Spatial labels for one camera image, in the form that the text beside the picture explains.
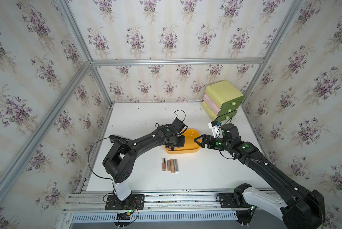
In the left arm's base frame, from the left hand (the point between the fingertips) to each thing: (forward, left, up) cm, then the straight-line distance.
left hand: (184, 144), depth 86 cm
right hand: (-3, -8, +10) cm, 13 cm away
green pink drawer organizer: (+26, -26, +13) cm, 39 cm away
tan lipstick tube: (-10, +7, -7) cm, 14 cm away
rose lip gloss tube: (-9, +12, -8) cm, 17 cm away
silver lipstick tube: (-11, +5, -7) cm, 14 cm away
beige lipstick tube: (-10, +9, -8) cm, 16 cm away
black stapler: (+7, +47, -5) cm, 48 cm away
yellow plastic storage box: (+1, -4, -3) cm, 5 cm away
